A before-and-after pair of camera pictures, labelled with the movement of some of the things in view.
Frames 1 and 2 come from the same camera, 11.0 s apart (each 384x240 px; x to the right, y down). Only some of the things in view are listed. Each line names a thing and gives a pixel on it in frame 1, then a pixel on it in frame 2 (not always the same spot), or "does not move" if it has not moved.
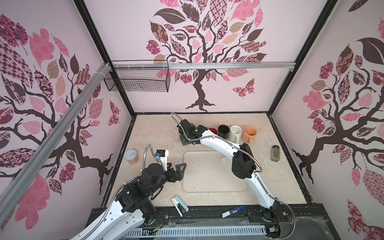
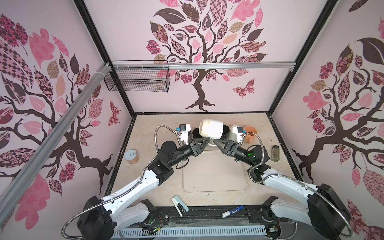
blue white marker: [233, 210] does not move
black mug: [223, 131] does not move
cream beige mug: [225, 160] → [212, 129]
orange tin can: [131, 156] does not move
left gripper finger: [179, 169] → [202, 142]
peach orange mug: [249, 134] does not move
